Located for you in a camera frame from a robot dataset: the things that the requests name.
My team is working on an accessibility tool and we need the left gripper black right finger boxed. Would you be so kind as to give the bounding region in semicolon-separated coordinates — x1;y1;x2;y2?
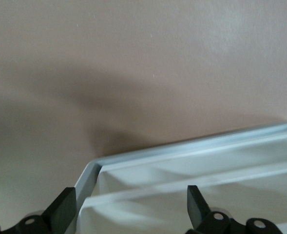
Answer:
187;185;280;234

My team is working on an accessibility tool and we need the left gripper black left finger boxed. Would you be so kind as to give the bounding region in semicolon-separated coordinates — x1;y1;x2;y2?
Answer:
0;187;77;234

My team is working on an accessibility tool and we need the white plastic drawer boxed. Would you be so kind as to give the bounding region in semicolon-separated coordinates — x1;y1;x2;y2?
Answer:
98;131;287;195
77;167;287;234

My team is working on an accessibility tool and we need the white drawer cabinet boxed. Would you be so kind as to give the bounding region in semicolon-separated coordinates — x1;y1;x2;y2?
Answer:
73;121;287;234

